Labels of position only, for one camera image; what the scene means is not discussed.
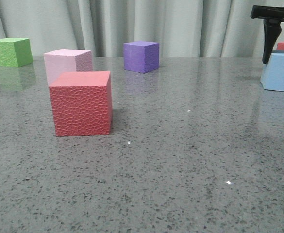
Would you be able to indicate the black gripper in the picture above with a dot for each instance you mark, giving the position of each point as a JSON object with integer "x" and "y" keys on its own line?
{"x": 273, "y": 16}

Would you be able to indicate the light blue foam cube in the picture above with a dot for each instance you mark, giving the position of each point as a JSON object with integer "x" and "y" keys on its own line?
{"x": 272, "y": 77}

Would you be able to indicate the purple foam cube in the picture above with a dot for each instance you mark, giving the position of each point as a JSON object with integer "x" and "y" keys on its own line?
{"x": 141, "y": 56}

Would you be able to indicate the red textured foam cube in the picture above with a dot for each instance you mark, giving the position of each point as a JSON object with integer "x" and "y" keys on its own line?
{"x": 82, "y": 103}

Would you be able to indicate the pink foam cube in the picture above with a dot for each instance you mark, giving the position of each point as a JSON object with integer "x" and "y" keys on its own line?
{"x": 66, "y": 60}

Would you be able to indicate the green foam cube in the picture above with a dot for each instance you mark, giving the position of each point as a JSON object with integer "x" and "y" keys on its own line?
{"x": 15, "y": 52}

